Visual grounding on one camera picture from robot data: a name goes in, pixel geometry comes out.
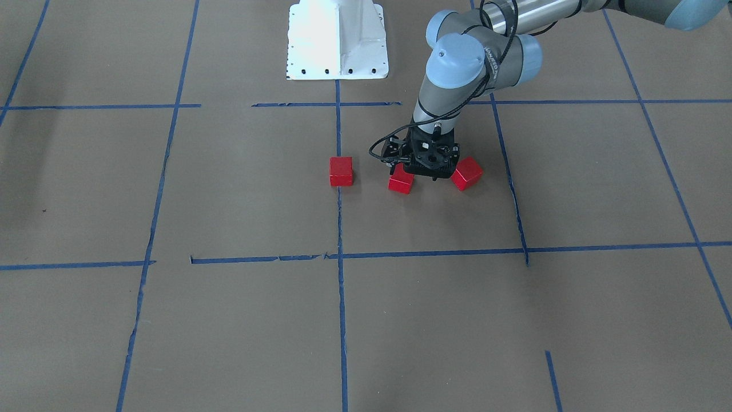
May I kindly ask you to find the red block one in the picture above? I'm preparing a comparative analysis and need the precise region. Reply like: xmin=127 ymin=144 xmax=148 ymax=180
xmin=388 ymin=163 xmax=414 ymax=195
xmin=451 ymin=156 xmax=484 ymax=191

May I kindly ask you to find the white pedestal column base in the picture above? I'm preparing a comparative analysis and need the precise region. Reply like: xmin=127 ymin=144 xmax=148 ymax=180
xmin=285 ymin=1 xmax=389 ymax=81

